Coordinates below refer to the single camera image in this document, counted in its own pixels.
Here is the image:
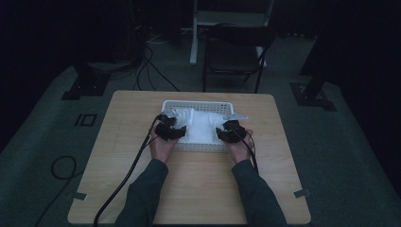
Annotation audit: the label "left hand-held gripper cable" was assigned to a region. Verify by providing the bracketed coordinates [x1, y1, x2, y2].
[93, 114, 164, 227]

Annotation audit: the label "person's left hand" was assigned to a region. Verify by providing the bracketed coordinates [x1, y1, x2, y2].
[148, 127, 181, 165]

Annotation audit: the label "right hand-held gripper cable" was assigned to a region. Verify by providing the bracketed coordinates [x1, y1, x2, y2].
[237, 131, 260, 175]

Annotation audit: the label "black looped floor cable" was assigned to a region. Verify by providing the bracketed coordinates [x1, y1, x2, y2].
[32, 155, 85, 227]

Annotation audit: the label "black folding chair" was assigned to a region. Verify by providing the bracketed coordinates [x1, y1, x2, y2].
[201, 23, 277, 94]

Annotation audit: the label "black stand base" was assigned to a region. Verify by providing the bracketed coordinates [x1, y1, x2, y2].
[289, 80, 338, 113]
[61, 62, 112, 101]

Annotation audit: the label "white plastic basket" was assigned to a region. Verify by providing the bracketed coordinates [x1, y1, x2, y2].
[160, 99, 235, 153]

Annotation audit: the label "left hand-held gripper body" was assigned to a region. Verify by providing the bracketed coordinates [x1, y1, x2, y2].
[154, 109, 180, 142]

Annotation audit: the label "hand-held gripper cable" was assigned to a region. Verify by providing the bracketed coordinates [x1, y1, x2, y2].
[237, 131, 260, 175]
[93, 114, 164, 227]

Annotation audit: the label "person's right hand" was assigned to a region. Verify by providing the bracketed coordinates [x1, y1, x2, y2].
[225, 127, 255, 166]

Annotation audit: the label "black floor cables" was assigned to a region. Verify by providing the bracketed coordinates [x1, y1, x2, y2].
[134, 45, 182, 93]

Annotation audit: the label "white cloth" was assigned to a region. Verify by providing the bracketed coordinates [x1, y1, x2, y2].
[169, 107, 230, 145]

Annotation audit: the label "white desk frame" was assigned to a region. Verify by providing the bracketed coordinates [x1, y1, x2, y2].
[188, 0, 275, 68]

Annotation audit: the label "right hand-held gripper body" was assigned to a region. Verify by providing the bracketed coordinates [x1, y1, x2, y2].
[220, 112, 250, 145]

